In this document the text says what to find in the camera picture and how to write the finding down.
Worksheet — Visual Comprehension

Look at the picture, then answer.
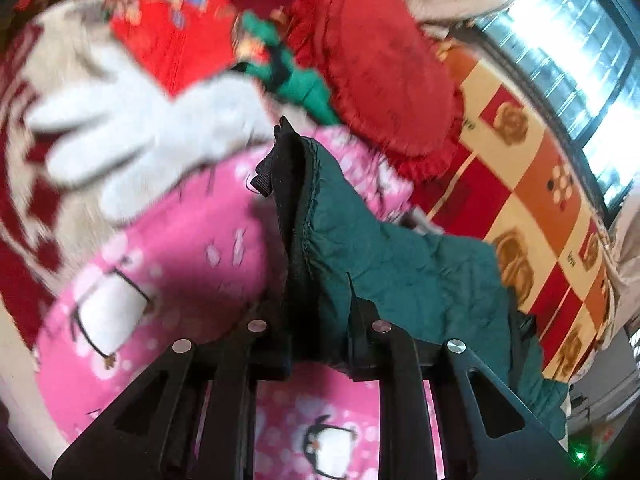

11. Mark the red patterned cloth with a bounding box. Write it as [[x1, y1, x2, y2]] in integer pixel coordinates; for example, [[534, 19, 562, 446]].
[[104, 0, 238, 98]]

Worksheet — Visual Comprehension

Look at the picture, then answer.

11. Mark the pink penguin blanket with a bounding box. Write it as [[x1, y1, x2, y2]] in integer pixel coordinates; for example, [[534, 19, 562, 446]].
[[34, 123, 446, 480]]

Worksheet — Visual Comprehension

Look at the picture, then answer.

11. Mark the red heart pillow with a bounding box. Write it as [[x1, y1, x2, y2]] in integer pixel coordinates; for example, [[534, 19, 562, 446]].
[[285, 0, 464, 183]]

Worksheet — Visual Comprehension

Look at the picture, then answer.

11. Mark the orange red rose blanket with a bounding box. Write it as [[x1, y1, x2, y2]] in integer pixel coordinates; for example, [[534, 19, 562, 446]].
[[411, 40, 613, 382]]

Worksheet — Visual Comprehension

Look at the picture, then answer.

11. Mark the green knitted cloth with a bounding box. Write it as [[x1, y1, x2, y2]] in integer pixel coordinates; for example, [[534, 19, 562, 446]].
[[233, 11, 341, 126]]

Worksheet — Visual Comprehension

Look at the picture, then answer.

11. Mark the dark green quilted jacket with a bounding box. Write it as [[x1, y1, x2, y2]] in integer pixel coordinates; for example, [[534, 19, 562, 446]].
[[253, 119, 567, 439]]

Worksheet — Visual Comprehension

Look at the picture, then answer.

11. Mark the white plush toy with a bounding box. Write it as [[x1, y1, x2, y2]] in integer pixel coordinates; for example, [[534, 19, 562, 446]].
[[25, 42, 273, 223]]

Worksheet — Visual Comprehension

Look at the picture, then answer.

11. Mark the window with bars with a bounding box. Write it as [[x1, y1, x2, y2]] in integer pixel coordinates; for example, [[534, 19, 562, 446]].
[[473, 0, 639, 223]]

